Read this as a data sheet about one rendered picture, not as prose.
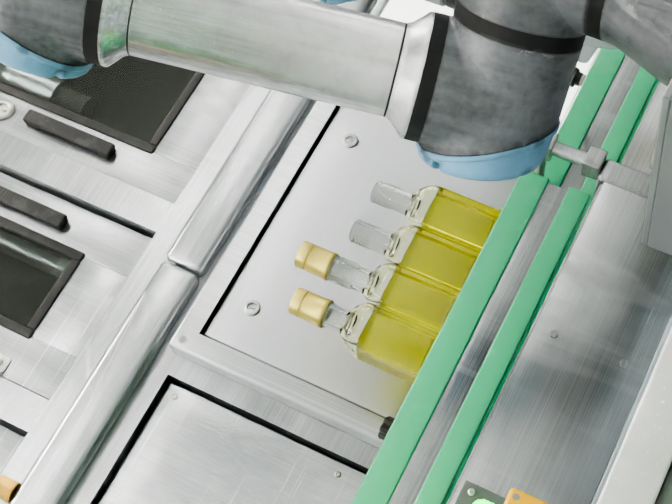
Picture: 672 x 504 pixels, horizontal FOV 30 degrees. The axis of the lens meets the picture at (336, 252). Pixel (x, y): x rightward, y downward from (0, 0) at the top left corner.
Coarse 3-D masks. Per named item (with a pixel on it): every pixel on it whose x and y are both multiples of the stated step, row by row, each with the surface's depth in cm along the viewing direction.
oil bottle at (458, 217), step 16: (416, 192) 152; (432, 192) 151; (448, 192) 151; (416, 208) 150; (432, 208) 150; (448, 208) 150; (464, 208) 150; (480, 208) 149; (496, 208) 150; (416, 224) 151; (432, 224) 149; (448, 224) 149; (464, 224) 149; (480, 224) 148; (464, 240) 148; (480, 240) 147
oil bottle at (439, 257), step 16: (400, 240) 149; (416, 240) 148; (432, 240) 148; (448, 240) 148; (400, 256) 148; (416, 256) 147; (432, 256) 147; (448, 256) 147; (464, 256) 147; (432, 272) 146; (448, 272) 146; (464, 272) 146
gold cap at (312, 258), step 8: (304, 248) 150; (312, 248) 150; (320, 248) 150; (296, 256) 150; (304, 256) 149; (312, 256) 149; (320, 256) 149; (328, 256) 149; (296, 264) 150; (304, 264) 150; (312, 264) 149; (320, 264) 149; (328, 264) 149; (312, 272) 150; (320, 272) 149
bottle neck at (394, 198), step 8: (376, 184) 154; (384, 184) 154; (376, 192) 153; (384, 192) 153; (392, 192) 153; (400, 192) 153; (408, 192) 153; (376, 200) 154; (384, 200) 153; (392, 200) 153; (400, 200) 152; (408, 200) 152; (392, 208) 153; (400, 208) 153
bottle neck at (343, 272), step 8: (336, 256) 150; (336, 264) 149; (344, 264) 149; (352, 264) 149; (328, 272) 149; (336, 272) 149; (344, 272) 148; (352, 272) 148; (360, 272) 148; (368, 272) 148; (328, 280) 150; (336, 280) 149; (344, 280) 148; (352, 280) 148; (360, 280) 148; (352, 288) 149; (360, 288) 148
